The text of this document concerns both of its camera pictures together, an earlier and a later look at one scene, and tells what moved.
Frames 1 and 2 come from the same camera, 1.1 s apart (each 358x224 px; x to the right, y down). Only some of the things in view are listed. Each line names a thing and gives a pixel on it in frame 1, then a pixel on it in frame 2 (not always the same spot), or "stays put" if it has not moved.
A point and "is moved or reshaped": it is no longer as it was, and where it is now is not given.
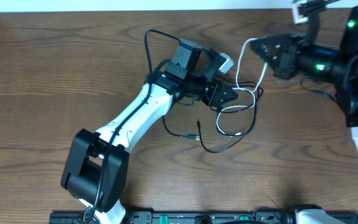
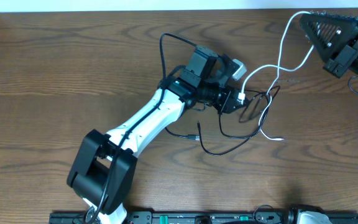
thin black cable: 238,141 is moved or reshaped
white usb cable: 238,87 -> 242,95
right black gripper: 293,44 -> 347,27
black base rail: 202,218 stays put
